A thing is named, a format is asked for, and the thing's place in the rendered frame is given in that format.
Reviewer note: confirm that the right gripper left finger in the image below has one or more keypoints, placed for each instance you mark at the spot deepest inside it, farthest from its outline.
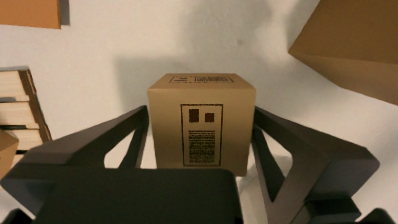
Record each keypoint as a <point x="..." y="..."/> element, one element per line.
<point x="88" y="147"/>

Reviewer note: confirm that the white tape roll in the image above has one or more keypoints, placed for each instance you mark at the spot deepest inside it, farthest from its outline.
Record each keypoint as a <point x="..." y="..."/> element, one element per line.
<point x="252" y="204"/>

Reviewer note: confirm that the small wooden pallet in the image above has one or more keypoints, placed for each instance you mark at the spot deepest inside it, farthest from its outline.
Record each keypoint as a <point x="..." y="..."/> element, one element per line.
<point x="21" y="119"/>

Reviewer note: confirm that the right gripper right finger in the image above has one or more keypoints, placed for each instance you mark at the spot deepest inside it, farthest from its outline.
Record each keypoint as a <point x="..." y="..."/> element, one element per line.
<point x="324" y="166"/>

